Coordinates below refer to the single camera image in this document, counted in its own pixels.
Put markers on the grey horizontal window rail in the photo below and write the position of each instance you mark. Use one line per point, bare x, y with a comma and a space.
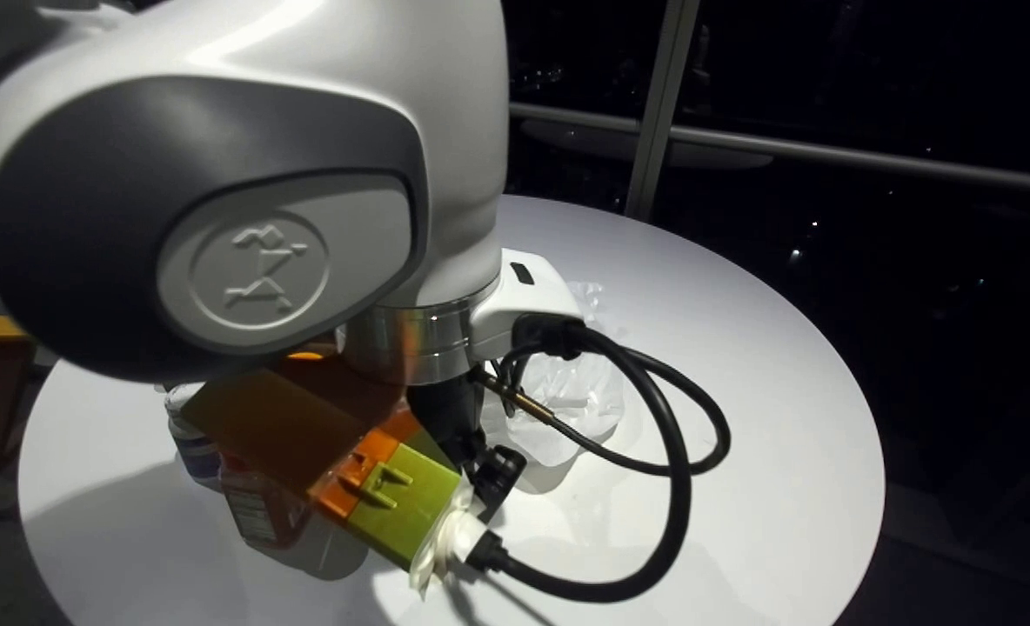
839, 155

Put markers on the grey window post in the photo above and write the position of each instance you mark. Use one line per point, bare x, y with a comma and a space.
658, 117

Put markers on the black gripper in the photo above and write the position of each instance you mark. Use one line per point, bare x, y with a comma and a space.
449, 417

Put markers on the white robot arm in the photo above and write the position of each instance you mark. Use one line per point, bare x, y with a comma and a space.
247, 139

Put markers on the orange green wrist camera box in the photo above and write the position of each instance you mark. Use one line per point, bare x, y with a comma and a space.
399, 497

